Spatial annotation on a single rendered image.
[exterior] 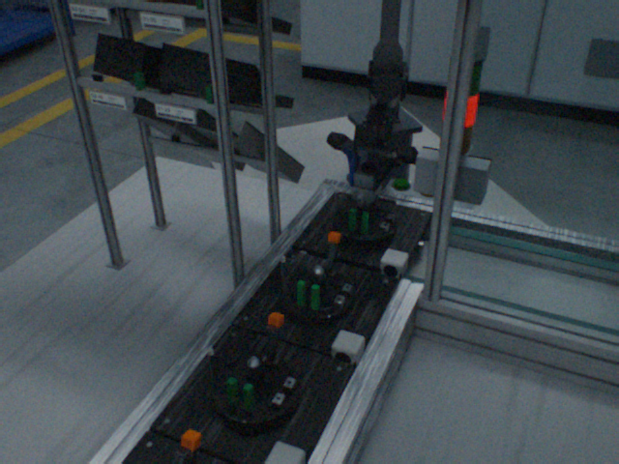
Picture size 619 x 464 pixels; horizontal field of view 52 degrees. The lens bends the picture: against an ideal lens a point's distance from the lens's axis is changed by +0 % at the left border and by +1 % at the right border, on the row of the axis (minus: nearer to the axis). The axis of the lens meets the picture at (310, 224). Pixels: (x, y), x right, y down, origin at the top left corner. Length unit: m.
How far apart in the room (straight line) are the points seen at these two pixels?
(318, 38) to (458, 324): 3.58
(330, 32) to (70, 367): 3.60
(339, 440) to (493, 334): 0.39
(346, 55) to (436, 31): 0.66
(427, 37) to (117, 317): 3.34
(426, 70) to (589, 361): 3.38
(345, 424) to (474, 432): 0.25
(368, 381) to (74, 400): 0.53
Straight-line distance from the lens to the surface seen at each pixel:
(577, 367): 1.25
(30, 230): 3.37
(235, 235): 1.24
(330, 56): 4.62
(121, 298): 1.43
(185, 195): 1.74
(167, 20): 1.11
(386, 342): 1.13
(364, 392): 1.05
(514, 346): 1.24
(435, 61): 4.39
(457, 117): 1.01
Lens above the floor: 1.76
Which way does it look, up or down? 35 degrees down
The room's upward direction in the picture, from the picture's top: 1 degrees counter-clockwise
